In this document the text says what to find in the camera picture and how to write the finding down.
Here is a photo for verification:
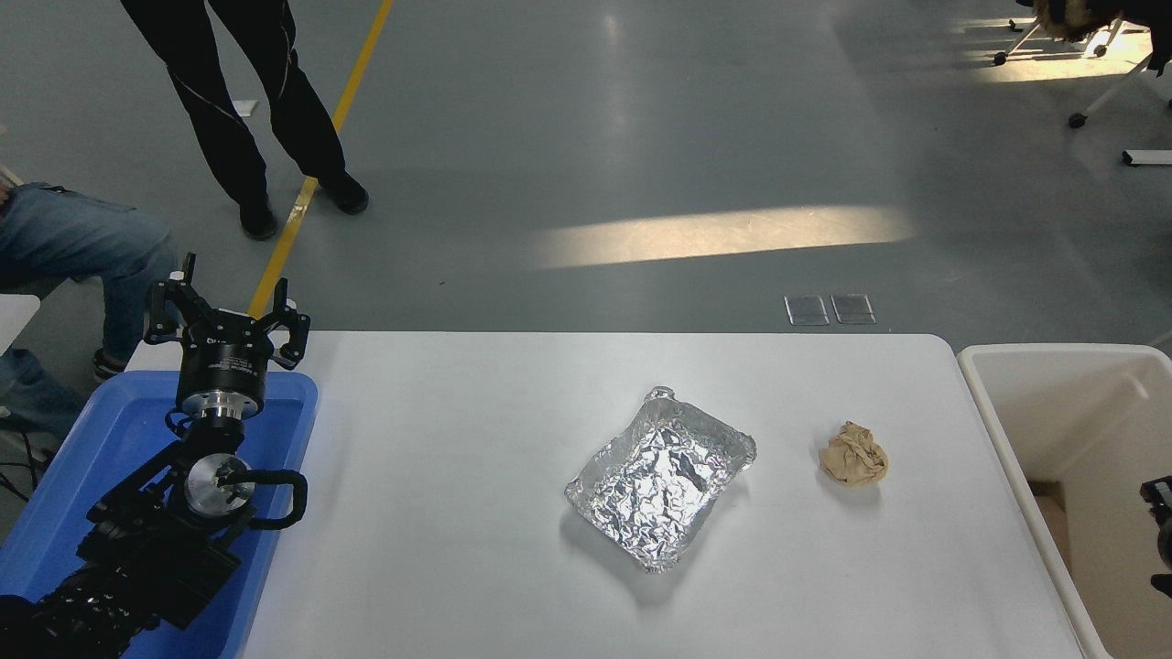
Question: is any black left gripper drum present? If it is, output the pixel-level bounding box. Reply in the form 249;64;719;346
178;310;277;397

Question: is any seated person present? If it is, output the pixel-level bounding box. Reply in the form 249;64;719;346
0;181;181;442

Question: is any large pale plastic bin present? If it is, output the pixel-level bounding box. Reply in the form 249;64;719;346
958;343;1172;659

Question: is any blue plastic tray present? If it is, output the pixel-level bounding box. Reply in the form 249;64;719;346
0;370;319;659

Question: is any white side table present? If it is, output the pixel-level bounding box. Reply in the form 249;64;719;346
0;294;43;356

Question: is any standing person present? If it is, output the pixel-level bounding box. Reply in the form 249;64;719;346
119;0;371;242

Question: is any crumpled tan paper ball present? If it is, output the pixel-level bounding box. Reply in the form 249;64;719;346
818;421;890;487

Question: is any crumpled foil tray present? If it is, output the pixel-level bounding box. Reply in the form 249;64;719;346
564;386;758;574

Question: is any white wheeled chair frame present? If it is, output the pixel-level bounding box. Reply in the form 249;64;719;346
993;14;1172;130

